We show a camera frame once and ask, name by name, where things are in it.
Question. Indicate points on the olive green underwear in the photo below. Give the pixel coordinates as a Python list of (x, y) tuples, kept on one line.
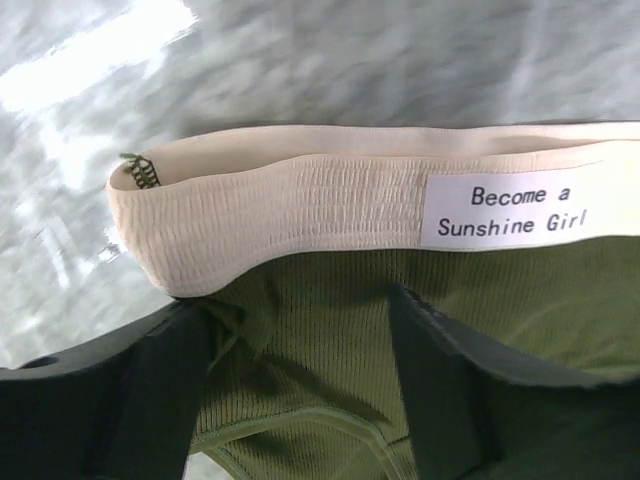
[(292, 238)]

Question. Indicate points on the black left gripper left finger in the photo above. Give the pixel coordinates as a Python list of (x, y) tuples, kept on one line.
[(121, 406)]

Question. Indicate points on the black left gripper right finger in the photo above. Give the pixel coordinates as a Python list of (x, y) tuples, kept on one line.
[(478, 409)]

